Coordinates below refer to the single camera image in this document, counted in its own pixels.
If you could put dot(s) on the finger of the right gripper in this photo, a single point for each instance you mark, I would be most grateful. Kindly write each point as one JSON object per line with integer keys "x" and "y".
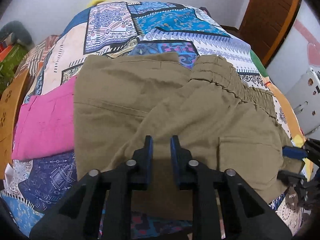
{"x": 294, "y": 152}

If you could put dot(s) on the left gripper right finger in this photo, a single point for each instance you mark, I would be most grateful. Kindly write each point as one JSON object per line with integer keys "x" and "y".
{"x": 180, "y": 158}

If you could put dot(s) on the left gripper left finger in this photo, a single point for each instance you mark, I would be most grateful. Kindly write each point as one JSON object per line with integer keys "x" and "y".
{"x": 142, "y": 171}

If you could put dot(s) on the olive khaki pants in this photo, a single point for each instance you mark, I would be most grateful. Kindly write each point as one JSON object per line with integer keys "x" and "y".
{"x": 223, "y": 122}

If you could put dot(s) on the white sewing machine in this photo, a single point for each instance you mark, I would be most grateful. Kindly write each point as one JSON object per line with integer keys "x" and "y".
{"x": 304, "y": 100}

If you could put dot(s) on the folded pink garment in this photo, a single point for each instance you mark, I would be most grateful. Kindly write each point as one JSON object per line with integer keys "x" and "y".
{"x": 45, "y": 124}

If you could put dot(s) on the blue patchwork bed quilt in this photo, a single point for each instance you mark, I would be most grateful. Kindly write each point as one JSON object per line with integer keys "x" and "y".
{"x": 114, "y": 29}

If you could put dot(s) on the striped orange blanket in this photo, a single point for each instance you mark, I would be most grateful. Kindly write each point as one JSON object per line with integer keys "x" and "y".
{"x": 34, "y": 59}

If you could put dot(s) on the wooden lap desk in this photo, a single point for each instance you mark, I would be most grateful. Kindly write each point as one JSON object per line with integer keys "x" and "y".
{"x": 11, "y": 101}

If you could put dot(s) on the brown wooden door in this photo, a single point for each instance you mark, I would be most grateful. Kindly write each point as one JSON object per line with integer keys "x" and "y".
{"x": 265, "y": 25}

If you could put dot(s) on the green storage bag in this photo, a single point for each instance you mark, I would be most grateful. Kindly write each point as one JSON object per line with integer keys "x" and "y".
{"x": 11, "y": 57}

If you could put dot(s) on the yellow curved pillow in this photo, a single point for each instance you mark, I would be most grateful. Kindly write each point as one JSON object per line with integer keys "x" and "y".
{"x": 95, "y": 2}

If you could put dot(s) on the grey plush toy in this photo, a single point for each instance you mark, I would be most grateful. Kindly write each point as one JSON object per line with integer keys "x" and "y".
{"x": 15, "y": 32}

